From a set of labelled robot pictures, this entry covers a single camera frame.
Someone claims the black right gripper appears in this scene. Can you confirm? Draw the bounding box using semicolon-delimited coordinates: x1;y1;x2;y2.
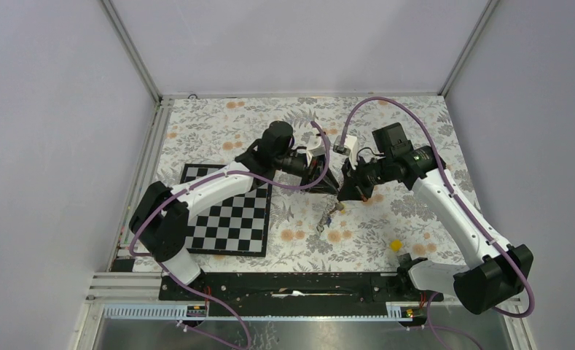
337;154;392;202

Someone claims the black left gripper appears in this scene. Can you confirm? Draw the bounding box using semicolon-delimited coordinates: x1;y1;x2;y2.
273;150;340;195

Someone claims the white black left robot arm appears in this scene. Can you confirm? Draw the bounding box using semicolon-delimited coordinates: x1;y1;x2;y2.
128;121;332;300

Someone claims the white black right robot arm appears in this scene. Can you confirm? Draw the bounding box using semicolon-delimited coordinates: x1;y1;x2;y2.
333;122;533;314

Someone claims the floral patterned table mat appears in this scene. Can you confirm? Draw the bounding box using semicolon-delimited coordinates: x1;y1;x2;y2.
153;96;477;273

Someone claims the yellow cube block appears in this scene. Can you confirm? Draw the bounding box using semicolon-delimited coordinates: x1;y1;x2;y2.
389;240;403;253

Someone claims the black white chessboard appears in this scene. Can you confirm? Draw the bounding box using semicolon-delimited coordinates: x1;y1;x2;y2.
184;183;273;257

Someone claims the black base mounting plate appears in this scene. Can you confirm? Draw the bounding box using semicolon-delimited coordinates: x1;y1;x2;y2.
158;272;444;319

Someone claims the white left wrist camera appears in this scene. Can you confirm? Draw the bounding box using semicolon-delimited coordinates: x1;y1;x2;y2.
305;133;332;168

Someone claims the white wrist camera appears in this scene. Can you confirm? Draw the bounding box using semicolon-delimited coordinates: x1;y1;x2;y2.
333;135;359;169
305;133;332;168

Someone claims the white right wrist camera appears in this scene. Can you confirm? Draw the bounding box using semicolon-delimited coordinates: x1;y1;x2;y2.
333;135;359;169

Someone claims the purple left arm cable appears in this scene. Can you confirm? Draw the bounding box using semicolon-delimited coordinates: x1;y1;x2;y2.
128;120;332;349

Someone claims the grey slotted cable duct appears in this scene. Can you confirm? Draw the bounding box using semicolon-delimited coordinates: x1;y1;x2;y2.
104;302;421;322

